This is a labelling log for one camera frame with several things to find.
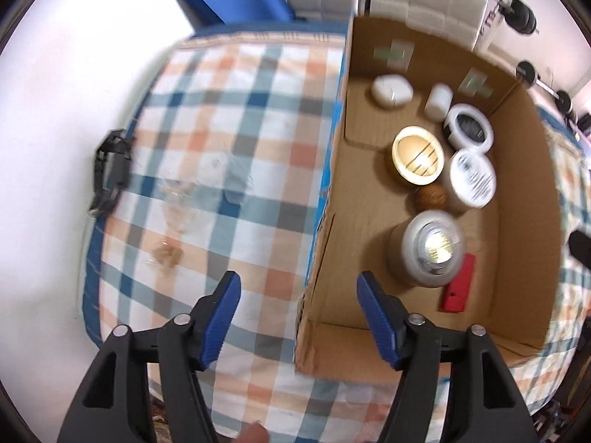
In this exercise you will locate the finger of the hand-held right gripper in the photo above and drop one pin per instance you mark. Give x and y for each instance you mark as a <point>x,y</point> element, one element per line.
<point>581,248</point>

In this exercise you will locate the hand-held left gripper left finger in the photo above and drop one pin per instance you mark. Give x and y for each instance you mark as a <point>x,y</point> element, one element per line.
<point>222,314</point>

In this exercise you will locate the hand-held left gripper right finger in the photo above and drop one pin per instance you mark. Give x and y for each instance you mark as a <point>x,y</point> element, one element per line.
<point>377,314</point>

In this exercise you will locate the cardboard box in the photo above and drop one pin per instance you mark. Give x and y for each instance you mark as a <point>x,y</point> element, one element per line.
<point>360,249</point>

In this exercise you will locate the small crumpled brownish wrapper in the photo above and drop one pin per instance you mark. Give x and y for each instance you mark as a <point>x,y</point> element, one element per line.
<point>166,254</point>

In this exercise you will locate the silver lidded round can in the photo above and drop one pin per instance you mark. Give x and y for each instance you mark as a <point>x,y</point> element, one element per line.
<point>431,251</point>

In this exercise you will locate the small red box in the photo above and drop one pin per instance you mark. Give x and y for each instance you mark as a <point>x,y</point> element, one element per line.
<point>458,284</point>

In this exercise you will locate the clear plastic wrapper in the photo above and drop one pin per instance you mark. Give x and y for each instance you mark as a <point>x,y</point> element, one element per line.
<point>203,189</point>

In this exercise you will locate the brown walnut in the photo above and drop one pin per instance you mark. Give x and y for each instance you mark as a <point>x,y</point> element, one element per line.
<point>430,198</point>

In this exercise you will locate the round gold tin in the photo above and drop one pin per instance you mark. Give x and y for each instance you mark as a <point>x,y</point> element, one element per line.
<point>418,154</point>

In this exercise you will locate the white jar with black lid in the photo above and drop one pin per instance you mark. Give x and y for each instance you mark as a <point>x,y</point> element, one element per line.
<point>468,127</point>

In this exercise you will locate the black barbell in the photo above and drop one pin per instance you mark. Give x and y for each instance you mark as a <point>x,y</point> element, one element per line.
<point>545,83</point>

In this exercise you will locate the plaid blanket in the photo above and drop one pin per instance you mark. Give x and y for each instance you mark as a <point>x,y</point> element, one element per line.
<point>258,147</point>

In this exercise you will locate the black table clamp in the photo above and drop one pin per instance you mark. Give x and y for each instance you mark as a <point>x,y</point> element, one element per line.
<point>111,170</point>

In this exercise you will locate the green and white tape patch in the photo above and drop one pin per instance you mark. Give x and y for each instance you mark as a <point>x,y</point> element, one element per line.
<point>392,53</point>
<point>475,83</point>

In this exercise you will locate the small white cylinder bottle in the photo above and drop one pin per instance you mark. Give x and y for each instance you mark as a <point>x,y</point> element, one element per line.
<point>438,100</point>

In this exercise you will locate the white oval soap case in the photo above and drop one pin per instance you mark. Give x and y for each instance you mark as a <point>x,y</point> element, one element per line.
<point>391,91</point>

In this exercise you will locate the black dumbbell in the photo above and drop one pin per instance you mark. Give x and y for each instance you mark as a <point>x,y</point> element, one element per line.
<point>521,11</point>

